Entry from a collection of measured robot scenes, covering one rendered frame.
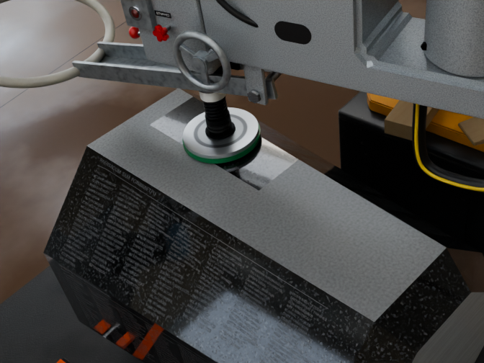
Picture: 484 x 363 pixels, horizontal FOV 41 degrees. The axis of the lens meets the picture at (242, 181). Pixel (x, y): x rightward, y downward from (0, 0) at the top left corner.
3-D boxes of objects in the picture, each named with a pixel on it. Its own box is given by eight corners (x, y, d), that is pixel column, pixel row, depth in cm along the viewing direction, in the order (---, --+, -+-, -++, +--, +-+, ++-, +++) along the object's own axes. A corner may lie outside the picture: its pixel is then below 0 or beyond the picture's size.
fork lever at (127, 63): (307, 64, 159) (303, 46, 156) (268, 108, 148) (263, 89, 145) (113, 50, 197) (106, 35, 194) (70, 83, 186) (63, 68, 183)
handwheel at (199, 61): (255, 76, 147) (246, 17, 137) (231, 101, 141) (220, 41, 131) (202, 64, 154) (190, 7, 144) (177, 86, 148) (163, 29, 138)
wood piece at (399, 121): (412, 95, 198) (413, 82, 194) (444, 103, 192) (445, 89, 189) (384, 133, 186) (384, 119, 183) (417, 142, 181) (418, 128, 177)
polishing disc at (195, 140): (177, 160, 173) (176, 156, 172) (190, 112, 189) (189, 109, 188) (255, 157, 170) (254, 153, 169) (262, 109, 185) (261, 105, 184)
